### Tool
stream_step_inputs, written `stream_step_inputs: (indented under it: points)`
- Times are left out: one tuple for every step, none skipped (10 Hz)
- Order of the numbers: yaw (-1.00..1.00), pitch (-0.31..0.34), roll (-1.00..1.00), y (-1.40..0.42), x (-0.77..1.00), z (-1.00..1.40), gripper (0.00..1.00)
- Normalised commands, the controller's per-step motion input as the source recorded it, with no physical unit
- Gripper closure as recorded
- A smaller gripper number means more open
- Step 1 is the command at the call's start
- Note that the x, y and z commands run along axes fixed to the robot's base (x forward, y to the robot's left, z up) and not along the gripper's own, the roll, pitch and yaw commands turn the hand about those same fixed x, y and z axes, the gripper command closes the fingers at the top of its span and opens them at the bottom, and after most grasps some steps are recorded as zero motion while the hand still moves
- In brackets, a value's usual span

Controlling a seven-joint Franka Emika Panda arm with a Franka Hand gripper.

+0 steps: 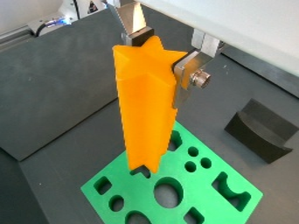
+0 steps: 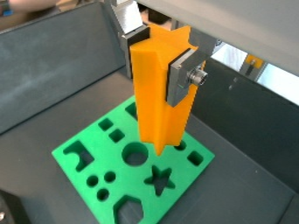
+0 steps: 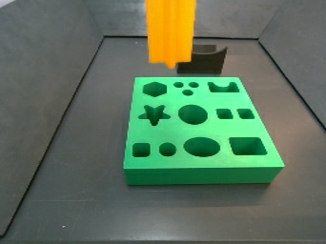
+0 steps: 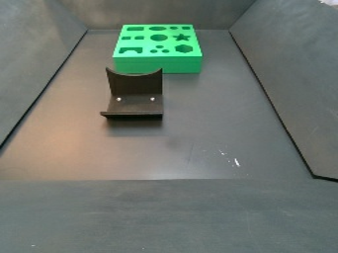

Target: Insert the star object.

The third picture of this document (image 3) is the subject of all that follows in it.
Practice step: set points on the orange star-shaped peg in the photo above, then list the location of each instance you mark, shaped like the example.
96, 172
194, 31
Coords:
170, 22

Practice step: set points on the green shape sorter block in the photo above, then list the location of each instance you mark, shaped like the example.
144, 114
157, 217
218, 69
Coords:
196, 133

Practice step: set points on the black curved holder block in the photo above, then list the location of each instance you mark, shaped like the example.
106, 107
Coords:
208, 60

